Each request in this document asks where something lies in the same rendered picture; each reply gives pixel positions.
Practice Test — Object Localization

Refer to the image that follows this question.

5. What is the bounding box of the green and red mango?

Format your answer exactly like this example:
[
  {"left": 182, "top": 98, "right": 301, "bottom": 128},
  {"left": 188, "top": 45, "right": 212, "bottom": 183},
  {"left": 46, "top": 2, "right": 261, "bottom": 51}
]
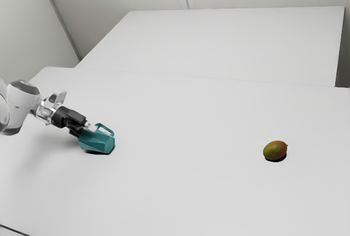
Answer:
[{"left": 262, "top": 140, "right": 289, "bottom": 161}]

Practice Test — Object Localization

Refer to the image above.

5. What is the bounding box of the teal faceted mug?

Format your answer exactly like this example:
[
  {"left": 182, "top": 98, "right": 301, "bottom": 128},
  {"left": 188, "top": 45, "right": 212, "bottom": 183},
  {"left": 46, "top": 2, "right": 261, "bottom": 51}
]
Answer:
[{"left": 77, "top": 122, "right": 116, "bottom": 155}]

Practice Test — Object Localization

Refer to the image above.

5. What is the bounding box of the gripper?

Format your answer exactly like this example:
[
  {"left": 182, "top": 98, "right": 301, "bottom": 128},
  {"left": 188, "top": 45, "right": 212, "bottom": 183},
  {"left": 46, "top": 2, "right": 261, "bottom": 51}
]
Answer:
[{"left": 51, "top": 105, "right": 97, "bottom": 138}]

